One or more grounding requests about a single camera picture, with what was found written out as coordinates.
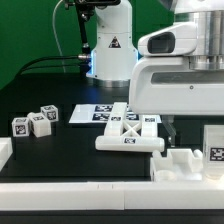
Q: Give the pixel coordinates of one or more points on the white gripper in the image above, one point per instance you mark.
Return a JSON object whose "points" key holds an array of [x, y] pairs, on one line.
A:
{"points": [[167, 86]]}

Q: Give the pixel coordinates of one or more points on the white chair seat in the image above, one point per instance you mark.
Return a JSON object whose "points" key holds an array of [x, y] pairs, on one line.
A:
{"points": [[177, 165]]}

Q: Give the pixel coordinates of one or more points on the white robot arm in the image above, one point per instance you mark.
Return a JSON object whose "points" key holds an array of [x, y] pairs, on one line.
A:
{"points": [[208, 15]]}

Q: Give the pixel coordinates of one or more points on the white tag base sheet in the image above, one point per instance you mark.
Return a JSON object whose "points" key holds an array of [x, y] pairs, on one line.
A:
{"points": [[91, 113]]}

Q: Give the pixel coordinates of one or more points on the white chair back frame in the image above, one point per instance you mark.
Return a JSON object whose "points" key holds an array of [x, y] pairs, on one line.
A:
{"points": [[122, 134]]}

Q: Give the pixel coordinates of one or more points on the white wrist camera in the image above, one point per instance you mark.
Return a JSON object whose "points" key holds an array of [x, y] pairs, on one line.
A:
{"points": [[176, 40]]}

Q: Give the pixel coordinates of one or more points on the white left wall block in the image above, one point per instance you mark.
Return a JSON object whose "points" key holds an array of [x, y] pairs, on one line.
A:
{"points": [[5, 151]]}

